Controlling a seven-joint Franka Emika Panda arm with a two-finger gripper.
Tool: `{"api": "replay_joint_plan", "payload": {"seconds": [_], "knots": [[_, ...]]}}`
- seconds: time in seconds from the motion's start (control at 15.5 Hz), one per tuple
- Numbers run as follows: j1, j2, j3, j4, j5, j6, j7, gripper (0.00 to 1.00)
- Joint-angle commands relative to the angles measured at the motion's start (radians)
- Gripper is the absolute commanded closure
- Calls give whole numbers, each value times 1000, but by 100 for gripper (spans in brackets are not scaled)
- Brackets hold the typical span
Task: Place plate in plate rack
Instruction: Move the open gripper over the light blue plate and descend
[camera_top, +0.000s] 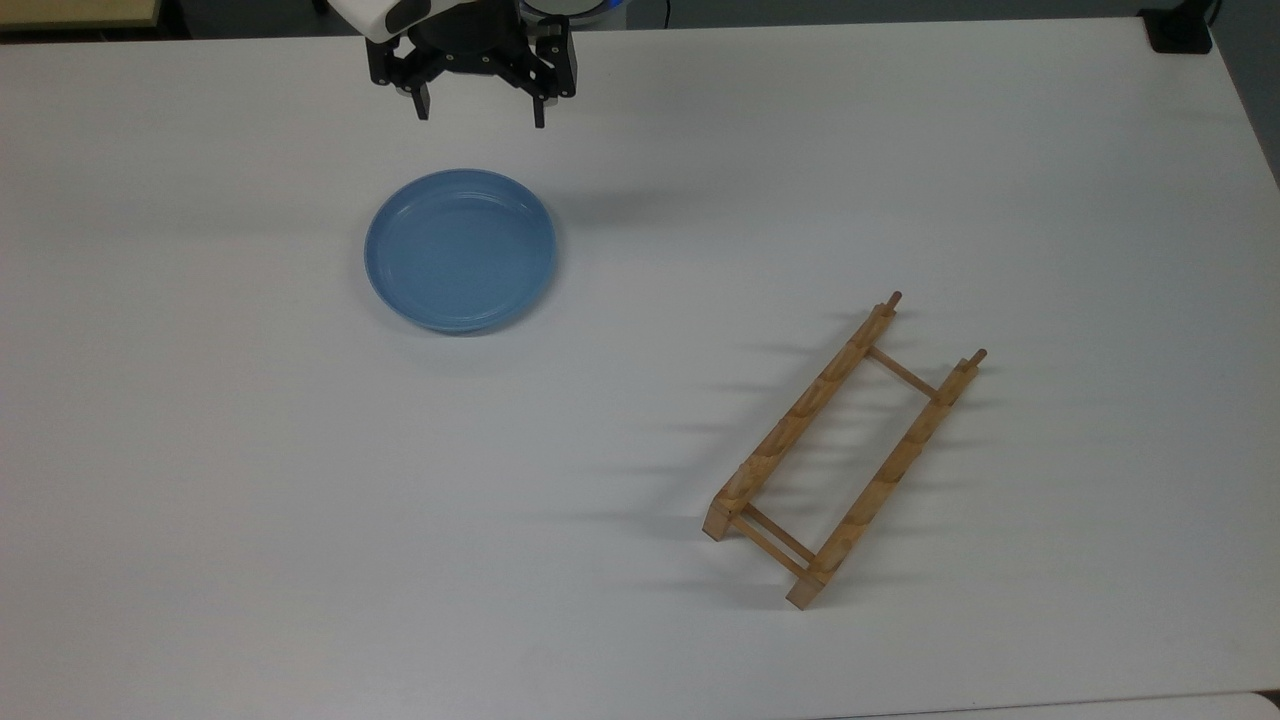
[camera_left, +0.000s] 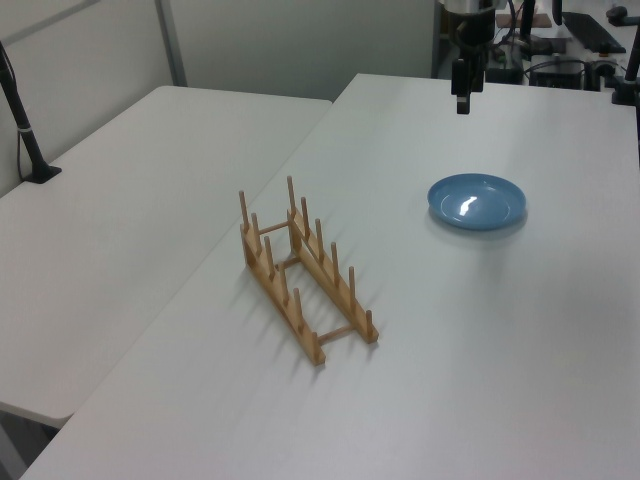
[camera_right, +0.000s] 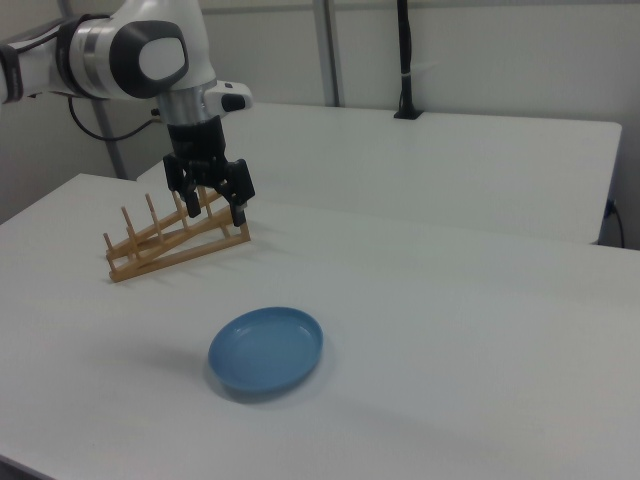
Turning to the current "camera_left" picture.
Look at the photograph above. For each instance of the grey partition frame post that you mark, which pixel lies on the grey partition frame post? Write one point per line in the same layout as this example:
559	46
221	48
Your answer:
171	42

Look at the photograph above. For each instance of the black electronics box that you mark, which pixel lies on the black electronics box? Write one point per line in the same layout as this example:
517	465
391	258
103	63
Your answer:
557	74

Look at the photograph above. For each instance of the black clamped camera pole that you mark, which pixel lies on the black clamped camera pole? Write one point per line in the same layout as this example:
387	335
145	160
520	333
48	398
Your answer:
629	75

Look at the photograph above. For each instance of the blue round plate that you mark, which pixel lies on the blue round plate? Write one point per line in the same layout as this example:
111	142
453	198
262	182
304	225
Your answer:
477	201

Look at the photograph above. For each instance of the brown flat board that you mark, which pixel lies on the brown flat board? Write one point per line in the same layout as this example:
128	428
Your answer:
540	19

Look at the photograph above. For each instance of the black pole with white tie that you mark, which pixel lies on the black pole with white tie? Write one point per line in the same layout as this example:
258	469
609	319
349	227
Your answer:
20	120

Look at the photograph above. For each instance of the black monitor stand post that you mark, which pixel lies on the black monitor stand post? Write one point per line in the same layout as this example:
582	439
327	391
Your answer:
527	20

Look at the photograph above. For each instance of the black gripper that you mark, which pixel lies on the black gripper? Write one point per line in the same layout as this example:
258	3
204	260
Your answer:
473	27

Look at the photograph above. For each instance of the wooden plate rack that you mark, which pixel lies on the wooden plate rack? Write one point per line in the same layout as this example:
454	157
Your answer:
300	270

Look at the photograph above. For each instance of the white side table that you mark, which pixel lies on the white side table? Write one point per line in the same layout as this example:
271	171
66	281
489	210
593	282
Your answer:
125	210

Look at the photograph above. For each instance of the black keyboard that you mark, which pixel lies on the black keyboard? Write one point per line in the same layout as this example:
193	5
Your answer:
592	32

